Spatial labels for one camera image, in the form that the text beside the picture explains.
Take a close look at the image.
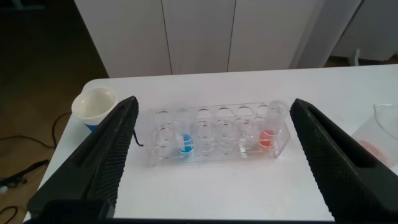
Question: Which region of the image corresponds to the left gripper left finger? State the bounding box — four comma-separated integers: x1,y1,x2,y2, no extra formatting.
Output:
26,95,139,220

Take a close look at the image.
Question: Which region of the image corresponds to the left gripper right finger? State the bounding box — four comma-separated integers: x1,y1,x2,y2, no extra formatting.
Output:
289,98,398,222

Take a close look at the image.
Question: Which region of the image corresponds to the blue pigment test tube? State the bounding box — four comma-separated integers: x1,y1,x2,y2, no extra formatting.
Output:
174,108,195,157

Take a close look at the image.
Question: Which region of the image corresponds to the clear plastic beaker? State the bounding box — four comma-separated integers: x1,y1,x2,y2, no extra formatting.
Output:
351,103,398,169

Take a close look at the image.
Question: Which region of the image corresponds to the red pigment test tube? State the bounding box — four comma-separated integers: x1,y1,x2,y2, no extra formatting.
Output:
257,99,290,151

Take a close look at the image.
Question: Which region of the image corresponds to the clear acrylic test tube rack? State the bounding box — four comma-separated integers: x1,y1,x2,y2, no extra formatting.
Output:
146,101,292,167

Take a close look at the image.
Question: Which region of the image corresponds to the thin black loose thread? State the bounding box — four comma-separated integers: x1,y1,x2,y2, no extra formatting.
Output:
132,128,145,147

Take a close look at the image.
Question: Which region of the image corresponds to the blue white paper cup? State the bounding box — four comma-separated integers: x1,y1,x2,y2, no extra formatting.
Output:
71,86,119,133

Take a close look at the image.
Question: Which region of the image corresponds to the chrome tripod leg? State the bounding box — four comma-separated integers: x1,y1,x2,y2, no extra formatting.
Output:
0,159,50,188

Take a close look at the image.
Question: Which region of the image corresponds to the white folding partition screen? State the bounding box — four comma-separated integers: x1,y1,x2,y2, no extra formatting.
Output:
73,0,363,78
329,0,398,67

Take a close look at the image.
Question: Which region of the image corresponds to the black floor cable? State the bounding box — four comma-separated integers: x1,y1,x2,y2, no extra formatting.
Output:
0,111,73,151

